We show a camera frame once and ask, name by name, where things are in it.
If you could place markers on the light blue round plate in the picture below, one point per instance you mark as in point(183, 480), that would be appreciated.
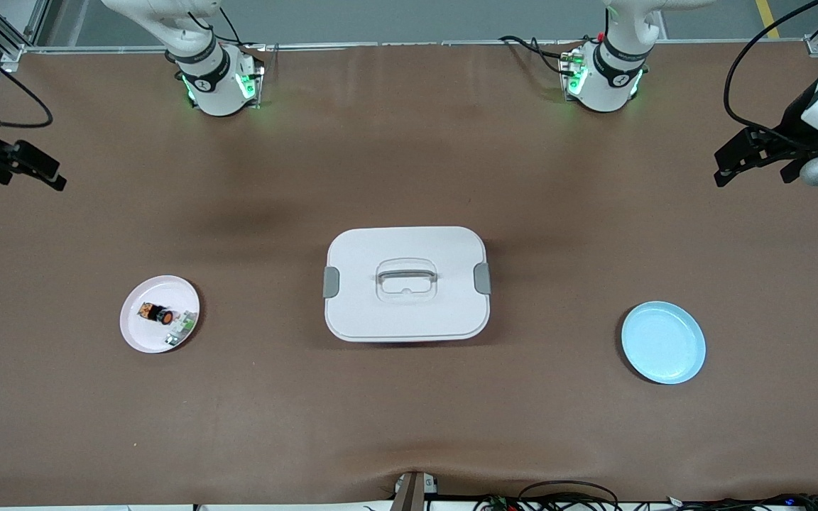
point(664, 344)

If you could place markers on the green white push-button switch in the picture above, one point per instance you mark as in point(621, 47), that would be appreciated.
point(183, 325)

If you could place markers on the silver table edge rail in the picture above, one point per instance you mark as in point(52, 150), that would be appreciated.
point(416, 45)

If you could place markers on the orange black push-button switch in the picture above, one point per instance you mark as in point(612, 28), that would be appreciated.
point(160, 316)

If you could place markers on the brown table edge bracket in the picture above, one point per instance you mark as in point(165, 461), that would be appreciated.
point(412, 493)

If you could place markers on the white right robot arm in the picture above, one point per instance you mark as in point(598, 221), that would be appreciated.
point(214, 85)

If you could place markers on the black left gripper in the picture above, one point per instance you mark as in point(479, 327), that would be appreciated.
point(792, 122)

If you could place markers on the white storage box grey latches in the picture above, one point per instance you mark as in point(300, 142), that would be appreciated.
point(409, 319)

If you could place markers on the pink round plate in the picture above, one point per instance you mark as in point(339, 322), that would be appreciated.
point(146, 341)

